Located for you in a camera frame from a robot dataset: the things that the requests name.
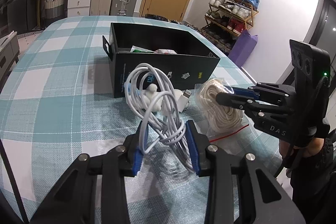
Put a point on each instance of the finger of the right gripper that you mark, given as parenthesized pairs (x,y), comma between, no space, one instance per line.
(232,100)
(241,91)

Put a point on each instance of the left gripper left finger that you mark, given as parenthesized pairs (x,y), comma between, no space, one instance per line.
(72,198)

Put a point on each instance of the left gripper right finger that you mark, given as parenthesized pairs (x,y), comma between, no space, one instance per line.
(241,190)

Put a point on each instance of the bag of thin white cord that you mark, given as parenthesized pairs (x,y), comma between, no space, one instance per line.
(222,121)

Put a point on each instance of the black cardboard box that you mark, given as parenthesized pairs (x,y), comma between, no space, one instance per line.
(192,64)

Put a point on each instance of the red white balloon glue packet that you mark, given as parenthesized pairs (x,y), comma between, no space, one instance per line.
(165,51)

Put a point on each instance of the green white medicine sachet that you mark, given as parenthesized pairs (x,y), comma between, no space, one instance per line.
(136,49)

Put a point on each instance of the person's right hand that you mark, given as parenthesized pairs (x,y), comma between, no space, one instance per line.
(290,152)

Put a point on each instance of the purple bag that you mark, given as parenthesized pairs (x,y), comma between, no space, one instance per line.
(242,48)

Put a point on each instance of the wooden shoe rack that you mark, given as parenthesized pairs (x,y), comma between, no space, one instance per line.
(226,20)

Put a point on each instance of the teal checkered tablecloth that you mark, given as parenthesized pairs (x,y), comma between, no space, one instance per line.
(57,103)

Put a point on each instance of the black trash bin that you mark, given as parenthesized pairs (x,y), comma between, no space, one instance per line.
(156,17)

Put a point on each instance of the grey low cabinet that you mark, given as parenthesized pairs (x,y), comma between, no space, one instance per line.
(9,52)

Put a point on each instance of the grey white laundry basket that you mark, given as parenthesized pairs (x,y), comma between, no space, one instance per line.
(54,9)

